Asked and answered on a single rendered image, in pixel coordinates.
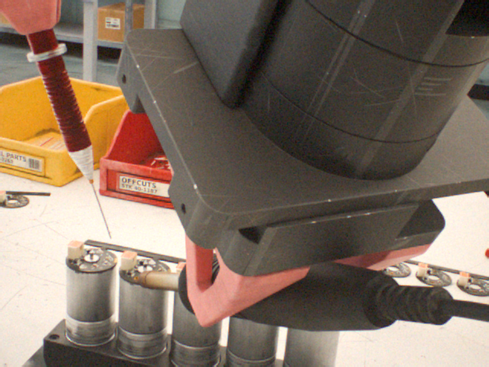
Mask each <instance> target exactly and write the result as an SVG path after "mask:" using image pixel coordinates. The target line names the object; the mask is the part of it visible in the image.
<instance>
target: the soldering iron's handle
mask: <svg viewBox="0 0 489 367"><path fill-rule="evenodd" d="M219 270H220V265H219V260H218V258H217V255H216V253H213V263H212V284H214V282H215V280H216V277H217V275H218V273H219ZM178 291H179V295H180V299H181V301H182V303H183V305H184V306H185V307H186V309H187V310H188V311H189V312H191V313H193V314H195V315H196V313H195V311H194V309H193V306H192V304H191V302H190V300H189V296H188V287H187V271H186V264H185V265H184V266H183V269H182V271H181V272H180V276H179V281H178ZM443 297H444V298H451V299H453V296H452V295H451V294H450V293H449V292H448V291H447V290H446V289H445V288H443V287H430V286H419V285H407V284H398V283H397V281H396V280H395V279H394V278H392V277H391V276H389V275H387V274H385V273H383V272H381V271H377V270H373V269H369V268H362V267H358V266H354V265H347V264H343V263H339V262H335V261H327V262H323V263H318V264H314V265H310V266H309V271H308V272H307V274H306V276H305V277H304V278H302V279H300V280H298V281H295V282H293V283H292V284H289V285H287V286H286V287H284V288H282V289H280V290H278V291H276V292H274V293H272V294H271V295H269V296H267V297H265V298H263V299H261V300H259V301H257V302H256V303H254V304H252V305H250V306H248V307H246V308H244V309H242V310H240V311H238V312H237V313H234V314H232V315H231V316H230V317H237V318H241V319H246V320H251V322H253V323H258V324H263V325H268V326H278V327H283V328H287V329H293V330H303V331H308V332H347V331H370V330H379V329H381V328H384V327H387V326H390V325H392V324H393V323H395V322H396V321H397V320H402V321H410V322H414V323H426V324H432V325H443V324H445V323H447V322H448V321H449V320H450V319H451V318H452V317H450V316H445V315H441V314H439V312H438V310H437V305H438V301H439V300H440V299H442V298H443Z"/></svg>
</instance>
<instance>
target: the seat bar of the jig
mask: <svg viewBox="0 0 489 367"><path fill-rule="evenodd" d="M117 329H118V322H117V321H115V337H114V338H113V339H112V340H111V341H110V342H108V343H106V344H103V345H101V346H78V345H75V344H73V343H71V342H70V341H68V340H67V338H66V319H65V318H63V319H62V320H61V321H60V322H59V323H58V324H57V325H56V326H55V327H54V328H53V329H52V330H51V331H50V332H49V333H48V334H47V335H46V336H45V337H44V338H43V357H46V358H49V359H56V360H59V361H62V362H68V363H71V364H74V365H80V366H83V367H175V366H174V365H173V364H172V363H171V361H170V346H171V334H169V333H168V334H167V350H166V351H165V352H164V353H163V354H162V355H160V356H158V357H155V358H152V359H132V358H128V357H126V356H123V355H122V354H121V353H120V352H119V351H118V350H117ZM225 353H226V346H221V351H220V360H219V364H218V365H217V366H216V367H225ZM282 364H283V360H282V359H276V365H275V367H282Z"/></svg>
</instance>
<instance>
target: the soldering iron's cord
mask: <svg viewBox="0 0 489 367"><path fill-rule="evenodd" d="M437 310H438V312H439V314H441V315H445V316H450V317H461V318H466V319H472V320H480V321H484V322H488V323H489V304H485V303H481V302H476V301H470V300H459V299H451V298H444V297H443V298H442V299H440V300H439V301H438V305H437Z"/></svg>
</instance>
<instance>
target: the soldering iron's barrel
mask: <svg viewBox="0 0 489 367"><path fill-rule="evenodd" d="M179 276H180V272H168V271H155V270H150V271H142V272H141V273H140V274H139V275H138V283H139V285H140V286H141V287H144V288H148V289H152V290H155V289H158V290H164V291H176V292H179V291H178V281H179Z"/></svg>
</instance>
